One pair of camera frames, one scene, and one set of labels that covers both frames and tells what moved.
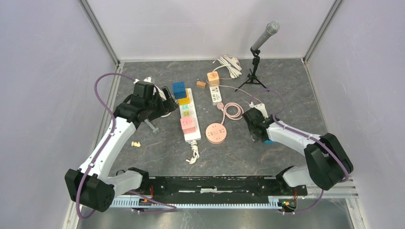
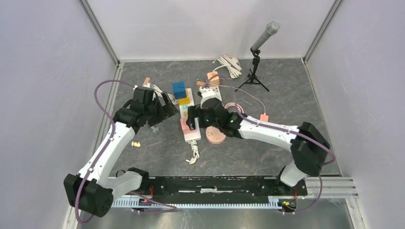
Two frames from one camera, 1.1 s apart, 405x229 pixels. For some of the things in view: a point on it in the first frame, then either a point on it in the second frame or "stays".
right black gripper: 252,137 -> 195,111
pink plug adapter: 188,124 stays
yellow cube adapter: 184,101 stays
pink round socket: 216,133 stays
